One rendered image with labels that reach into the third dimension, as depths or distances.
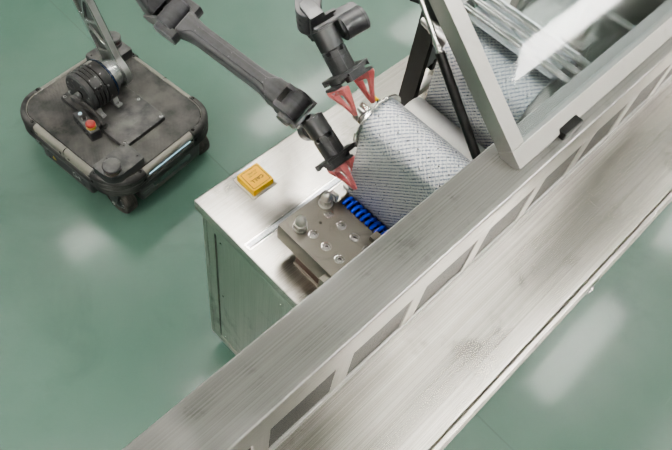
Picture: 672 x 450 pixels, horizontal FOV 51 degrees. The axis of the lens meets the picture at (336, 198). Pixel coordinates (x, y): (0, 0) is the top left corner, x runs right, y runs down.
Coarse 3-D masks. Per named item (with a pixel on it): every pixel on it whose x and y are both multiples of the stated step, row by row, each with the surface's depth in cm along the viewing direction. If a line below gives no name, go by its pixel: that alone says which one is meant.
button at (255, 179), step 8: (248, 168) 190; (256, 168) 191; (240, 176) 189; (248, 176) 189; (256, 176) 189; (264, 176) 189; (248, 184) 187; (256, 184) 188; (264, 184) 188; (256, 192) 188
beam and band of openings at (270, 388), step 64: (640, 64) 122; (576, 128) 112; (448, 192) 103; (512, 192) 104; (384, 256) 96; (448, 256) 99; (320, 320) 89; (384, 320) 96; (256, 384) 84; (320, 384) 96; (128, 448) 78; (192, 448) 79; (256, 448) 92
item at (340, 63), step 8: (336, 48) 155; (344, 48) 156; (328, 56) 156; (336, 56) 155; (344, 56) 155; (328, 64) 157; (336, 64) 156; (344, 64) 156; (352, 64) 157; (360, 64) 157; (336, 72) 157; (344, 72) 155; (328, 80) 157; (336, 80) 154
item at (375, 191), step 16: (352, 176) 171; (368, 176) 166; (384, 176) 161; (352, 192) 176; (368, 192) 170; (384, 192) 164; (400, 192) 159; (368, 208) 174; (384, 208) 168; (400, 208) 163; (384, 224) 173
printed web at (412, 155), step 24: (456, 72) 160; (432, 96) 171; (384, 120) 155; (408, 120) 155; (456, 120) 170; (480, 120) 163; (360, 144) 160; (384, 144) 155; (408, 144) 152; (432, 144) 152; (384, 168) 159; (408, 168) 152; (432, 168) 150; (456, 168) 149; (408, 192) 157; (432, 192) 150
